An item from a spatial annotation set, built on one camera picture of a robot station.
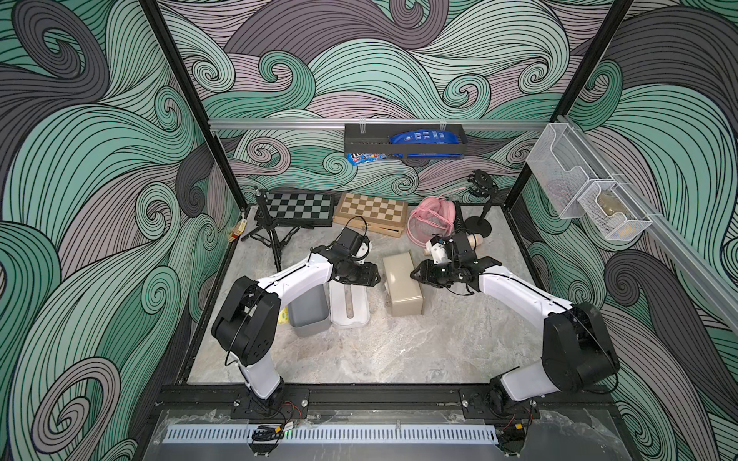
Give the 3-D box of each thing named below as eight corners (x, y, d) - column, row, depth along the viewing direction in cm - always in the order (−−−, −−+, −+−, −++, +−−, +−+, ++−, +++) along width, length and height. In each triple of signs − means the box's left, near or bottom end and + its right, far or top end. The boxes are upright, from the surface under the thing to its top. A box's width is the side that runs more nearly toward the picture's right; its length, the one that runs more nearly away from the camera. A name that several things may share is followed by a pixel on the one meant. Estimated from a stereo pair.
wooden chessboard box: (331, 225, 114) (331, 219, 111) (344, 196, 125) (343, 190, 123) (403, 238, 109) (404, 233, 107) (409, 207, 120) (410, 201, 118)
